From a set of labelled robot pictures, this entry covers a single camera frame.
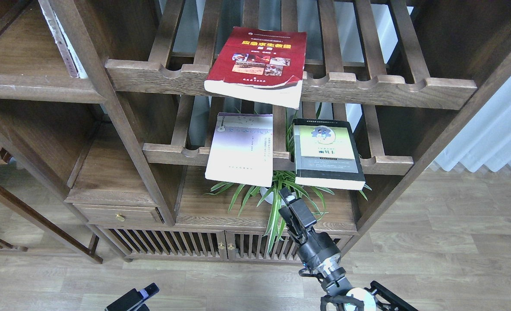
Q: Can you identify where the left slatted cabinet door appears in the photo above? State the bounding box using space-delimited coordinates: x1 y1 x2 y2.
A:
102 228 227 260

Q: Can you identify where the green spider plant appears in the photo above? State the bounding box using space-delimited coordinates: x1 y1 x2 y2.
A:
207 104 372 255

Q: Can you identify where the right slatted cabinet door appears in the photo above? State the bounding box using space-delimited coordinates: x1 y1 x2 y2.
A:
226 231 352 264

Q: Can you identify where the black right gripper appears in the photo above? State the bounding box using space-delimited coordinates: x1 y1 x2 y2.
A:
279 187 340 277

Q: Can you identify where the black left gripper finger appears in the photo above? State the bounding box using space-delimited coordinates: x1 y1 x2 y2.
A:
105 283 160 311

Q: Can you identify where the green and black book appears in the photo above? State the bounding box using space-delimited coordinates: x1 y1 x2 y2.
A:
293 118 366 190

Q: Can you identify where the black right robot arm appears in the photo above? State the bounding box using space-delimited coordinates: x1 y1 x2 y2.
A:
279 188 415 311

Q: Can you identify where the white plant pot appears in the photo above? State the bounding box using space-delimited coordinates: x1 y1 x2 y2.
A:
260 187 274 204

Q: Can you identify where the slatted cabinet door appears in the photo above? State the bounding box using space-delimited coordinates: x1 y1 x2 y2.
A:
102 228 227 260
226 231 352 264

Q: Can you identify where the wooden drawer with brass knob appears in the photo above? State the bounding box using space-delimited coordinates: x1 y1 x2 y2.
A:
74 203 163 225

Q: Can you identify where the white pleated curtain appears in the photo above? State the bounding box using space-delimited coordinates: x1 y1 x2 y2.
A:
434 76 511 172

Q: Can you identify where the pale purple white book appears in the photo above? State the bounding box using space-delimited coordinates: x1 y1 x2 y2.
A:
205 112 273 187

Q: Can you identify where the red paperback book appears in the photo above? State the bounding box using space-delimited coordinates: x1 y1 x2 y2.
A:
204 26 307 109

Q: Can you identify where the white book spine upright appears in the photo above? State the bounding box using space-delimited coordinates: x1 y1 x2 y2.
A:
38 0 88 79

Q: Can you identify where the dark wooden bookshelf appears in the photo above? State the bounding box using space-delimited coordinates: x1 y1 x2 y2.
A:
0 0 511 260

